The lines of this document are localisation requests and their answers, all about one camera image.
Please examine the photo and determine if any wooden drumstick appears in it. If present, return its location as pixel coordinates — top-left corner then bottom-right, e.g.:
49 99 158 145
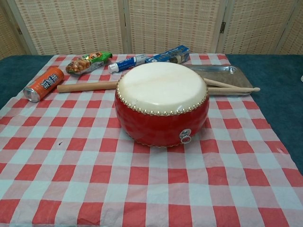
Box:
207 87 261 94
203 78 247 95

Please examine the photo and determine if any red Chinese drum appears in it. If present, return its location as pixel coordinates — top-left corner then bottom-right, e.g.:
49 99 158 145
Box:
115 62 209 148

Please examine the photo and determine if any wooden rolling pin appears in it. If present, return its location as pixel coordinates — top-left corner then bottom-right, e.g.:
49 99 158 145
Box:
57 81 118 94

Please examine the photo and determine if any red white checkered tablecloth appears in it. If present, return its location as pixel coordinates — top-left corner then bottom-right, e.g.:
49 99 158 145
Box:
0 53 300 227

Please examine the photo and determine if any long blue carton box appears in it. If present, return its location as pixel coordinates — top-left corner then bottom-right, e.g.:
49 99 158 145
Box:
144 45 191 65

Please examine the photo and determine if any rectangular metal tray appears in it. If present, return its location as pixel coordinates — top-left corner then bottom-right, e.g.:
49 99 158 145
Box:
187 65 254 96

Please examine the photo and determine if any orange drink can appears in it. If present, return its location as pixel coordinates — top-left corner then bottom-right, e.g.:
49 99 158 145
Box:
23 67 65 103

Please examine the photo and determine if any woven folding screen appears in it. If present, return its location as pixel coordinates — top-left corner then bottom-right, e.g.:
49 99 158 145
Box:
0 0 303 61

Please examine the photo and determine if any blue white toothpaste tube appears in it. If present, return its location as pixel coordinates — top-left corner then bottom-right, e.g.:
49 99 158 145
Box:
108 54 149 74

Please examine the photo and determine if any green snack bag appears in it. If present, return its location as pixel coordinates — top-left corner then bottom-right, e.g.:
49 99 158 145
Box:
65 51 113 76

